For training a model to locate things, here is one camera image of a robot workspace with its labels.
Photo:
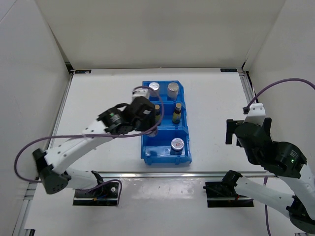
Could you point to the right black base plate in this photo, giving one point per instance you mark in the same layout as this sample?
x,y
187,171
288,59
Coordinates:
x,y
219,196

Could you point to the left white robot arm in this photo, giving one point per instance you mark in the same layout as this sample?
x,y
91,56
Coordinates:
x,y
53,165

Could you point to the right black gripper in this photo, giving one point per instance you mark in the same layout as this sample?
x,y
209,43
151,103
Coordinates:
x,y
230,124

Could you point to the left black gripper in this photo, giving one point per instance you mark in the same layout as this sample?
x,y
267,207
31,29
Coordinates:
x,y
150,123

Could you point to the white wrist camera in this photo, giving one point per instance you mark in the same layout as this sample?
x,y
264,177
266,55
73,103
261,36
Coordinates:
x,y
140,92
255,114

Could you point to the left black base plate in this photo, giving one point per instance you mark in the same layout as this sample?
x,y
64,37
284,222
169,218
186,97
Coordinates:
x,y
105,194

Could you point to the silver-lid white spice jar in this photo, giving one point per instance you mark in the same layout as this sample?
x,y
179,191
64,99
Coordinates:
x,y
172,90

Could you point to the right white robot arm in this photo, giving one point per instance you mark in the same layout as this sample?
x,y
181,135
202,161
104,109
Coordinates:
x,y
299,207

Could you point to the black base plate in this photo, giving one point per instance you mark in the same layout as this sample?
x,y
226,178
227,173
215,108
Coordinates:
x,y
219,196
105,194

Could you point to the blue plastic bin row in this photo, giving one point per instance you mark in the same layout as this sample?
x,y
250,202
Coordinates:
x,y
156,150

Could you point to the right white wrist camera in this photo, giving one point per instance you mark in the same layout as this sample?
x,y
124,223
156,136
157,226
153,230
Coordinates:
x,y
255,114

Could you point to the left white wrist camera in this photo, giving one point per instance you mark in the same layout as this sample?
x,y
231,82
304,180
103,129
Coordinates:
x,y
140,92

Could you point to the white-lid red-label spice jar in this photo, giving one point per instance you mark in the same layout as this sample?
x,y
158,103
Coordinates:
x,y
177,146

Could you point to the silver-lid blue-label spice jar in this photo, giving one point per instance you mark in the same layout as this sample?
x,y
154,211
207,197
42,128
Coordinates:
x,y
155,88

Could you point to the yellow-label dark bottle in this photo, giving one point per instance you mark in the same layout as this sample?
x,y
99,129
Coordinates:
x,y
157,113
177,113

